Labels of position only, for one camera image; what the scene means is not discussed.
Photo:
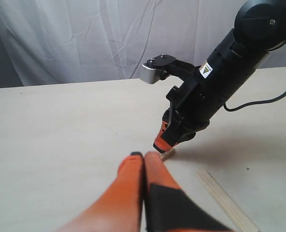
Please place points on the grooved wood block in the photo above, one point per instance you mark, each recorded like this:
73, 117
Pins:
237, 216

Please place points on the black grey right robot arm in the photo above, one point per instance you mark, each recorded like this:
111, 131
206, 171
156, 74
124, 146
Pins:
259, 27

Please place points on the short wood strip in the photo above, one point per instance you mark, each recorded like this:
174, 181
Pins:
167, 154

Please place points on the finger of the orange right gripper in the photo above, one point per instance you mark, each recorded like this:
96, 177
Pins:
165, 140

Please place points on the white backdrop curtain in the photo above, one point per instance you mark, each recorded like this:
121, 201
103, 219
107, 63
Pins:
71, 41

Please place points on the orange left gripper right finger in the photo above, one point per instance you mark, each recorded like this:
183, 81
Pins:
167, 206

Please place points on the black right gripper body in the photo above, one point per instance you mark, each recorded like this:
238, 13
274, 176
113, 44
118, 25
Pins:
180, 114

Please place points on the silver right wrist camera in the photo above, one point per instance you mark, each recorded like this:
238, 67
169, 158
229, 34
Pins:
162, 66

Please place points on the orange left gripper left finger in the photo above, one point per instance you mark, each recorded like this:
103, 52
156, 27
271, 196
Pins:
119, 208

